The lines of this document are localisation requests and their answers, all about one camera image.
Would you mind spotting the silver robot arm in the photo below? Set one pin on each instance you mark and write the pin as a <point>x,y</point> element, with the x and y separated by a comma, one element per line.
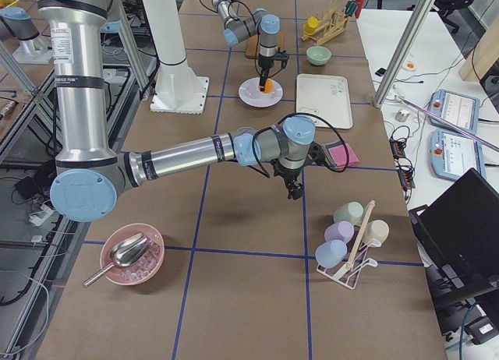
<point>90,175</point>
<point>260,23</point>

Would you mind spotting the upper teach pendant tablet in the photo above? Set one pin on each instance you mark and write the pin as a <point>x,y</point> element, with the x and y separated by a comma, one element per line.
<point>460,110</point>

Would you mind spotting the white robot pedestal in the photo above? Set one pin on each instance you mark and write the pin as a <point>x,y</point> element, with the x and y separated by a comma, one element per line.
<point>178,89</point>

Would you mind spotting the aluminium frame post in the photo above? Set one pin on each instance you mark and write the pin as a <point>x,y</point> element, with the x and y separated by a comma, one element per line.
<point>406,41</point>

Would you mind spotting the cream bear tray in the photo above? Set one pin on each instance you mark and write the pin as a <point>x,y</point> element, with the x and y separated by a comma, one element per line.
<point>325,96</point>

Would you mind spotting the metal scoop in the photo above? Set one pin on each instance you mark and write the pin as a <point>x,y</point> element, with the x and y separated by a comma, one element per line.
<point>123,254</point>

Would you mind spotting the small metal cylinder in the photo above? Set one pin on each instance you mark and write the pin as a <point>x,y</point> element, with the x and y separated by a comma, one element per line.
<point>402,115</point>

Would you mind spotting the orange fruit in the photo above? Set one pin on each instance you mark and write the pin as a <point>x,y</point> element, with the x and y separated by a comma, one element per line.
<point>268,87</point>

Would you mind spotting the wooden cutting board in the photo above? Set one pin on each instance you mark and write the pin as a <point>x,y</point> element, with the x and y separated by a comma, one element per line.
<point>252,46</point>

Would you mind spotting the white wire cup rack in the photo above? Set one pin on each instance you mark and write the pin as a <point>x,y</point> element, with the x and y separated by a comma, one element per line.
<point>347,274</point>

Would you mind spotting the lower teach pendant tablet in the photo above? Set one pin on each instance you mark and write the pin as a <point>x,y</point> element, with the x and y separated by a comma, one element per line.
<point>452,155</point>

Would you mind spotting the dark green mug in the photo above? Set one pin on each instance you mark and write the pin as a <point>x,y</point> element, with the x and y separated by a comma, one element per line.
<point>350,8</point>

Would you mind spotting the black laptop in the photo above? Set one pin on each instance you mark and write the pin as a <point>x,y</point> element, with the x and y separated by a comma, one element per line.
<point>459,232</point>

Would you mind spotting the purple pastel cup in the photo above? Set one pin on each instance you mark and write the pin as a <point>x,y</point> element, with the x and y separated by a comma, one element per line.
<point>342,230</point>

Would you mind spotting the white round plate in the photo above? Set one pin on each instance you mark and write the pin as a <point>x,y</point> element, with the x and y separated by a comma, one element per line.
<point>251,95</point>

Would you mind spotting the yellow mug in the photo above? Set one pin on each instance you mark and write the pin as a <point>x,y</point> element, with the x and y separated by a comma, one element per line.
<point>311,25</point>

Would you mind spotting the beige pastel cup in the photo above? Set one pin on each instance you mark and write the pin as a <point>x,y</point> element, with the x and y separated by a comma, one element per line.
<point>376,230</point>

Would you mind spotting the wooden dish rack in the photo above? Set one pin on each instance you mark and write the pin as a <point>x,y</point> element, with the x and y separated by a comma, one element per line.
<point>333,22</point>

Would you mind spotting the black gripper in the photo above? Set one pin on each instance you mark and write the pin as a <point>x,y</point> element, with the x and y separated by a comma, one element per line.
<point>288,174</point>
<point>265,60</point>

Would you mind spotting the green pastel cup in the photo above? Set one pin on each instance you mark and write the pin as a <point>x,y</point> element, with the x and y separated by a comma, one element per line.
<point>351,212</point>

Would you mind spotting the blue pastel cup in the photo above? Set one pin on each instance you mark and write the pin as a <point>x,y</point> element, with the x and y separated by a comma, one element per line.
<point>331,253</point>

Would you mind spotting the fried egg toy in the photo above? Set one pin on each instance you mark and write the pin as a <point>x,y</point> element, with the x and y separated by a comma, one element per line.
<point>409,66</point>

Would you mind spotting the pink cloth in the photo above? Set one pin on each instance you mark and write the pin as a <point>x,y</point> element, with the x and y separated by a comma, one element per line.
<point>353,159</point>

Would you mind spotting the green ceramic bowl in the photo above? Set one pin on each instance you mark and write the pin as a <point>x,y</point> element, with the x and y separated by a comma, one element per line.
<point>318,55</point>

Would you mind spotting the pink bowl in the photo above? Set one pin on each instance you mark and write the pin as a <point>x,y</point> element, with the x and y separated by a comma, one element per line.
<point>146,267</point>

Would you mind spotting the teach pendant tablet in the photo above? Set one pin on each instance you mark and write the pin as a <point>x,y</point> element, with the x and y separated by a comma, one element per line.
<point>452,155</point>
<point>460,110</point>

